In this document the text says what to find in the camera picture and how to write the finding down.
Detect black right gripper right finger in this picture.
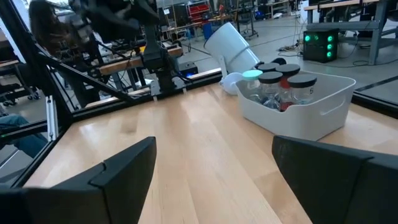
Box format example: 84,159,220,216
271,135,398,224

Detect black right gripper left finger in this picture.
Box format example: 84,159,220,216
24,136,157,224

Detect clear jar with black lid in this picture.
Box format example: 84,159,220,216
287,73,318,106

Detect black lid jar red contents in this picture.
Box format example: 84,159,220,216
275,63,301,112

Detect black round disc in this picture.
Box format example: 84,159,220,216
257,71,284,110

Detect black round puck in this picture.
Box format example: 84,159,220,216
257,62,280,74

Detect black office chair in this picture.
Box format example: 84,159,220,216
0,60,40,108

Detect person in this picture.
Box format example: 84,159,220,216
27,0,103,63

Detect wooden workbench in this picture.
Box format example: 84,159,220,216
98,45,184,77

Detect white plastic storage bin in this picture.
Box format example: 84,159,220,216
235,70,357,142

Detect person's leg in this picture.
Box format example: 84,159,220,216
0,114,49,159

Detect black box blue light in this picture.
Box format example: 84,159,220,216
178,61,199,78

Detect red storage bins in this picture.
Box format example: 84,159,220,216
188,3,211,15

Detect blue barrel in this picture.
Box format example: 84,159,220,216
202,22,214,40

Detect black computer green lights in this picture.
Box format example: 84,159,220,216
303,28,340,63

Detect white desk lamp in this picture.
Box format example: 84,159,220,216
203,21,261,96

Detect grey metal workbench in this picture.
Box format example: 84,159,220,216
303,0,398,65

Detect silver frame bracket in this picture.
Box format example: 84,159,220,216
45,95,59,141

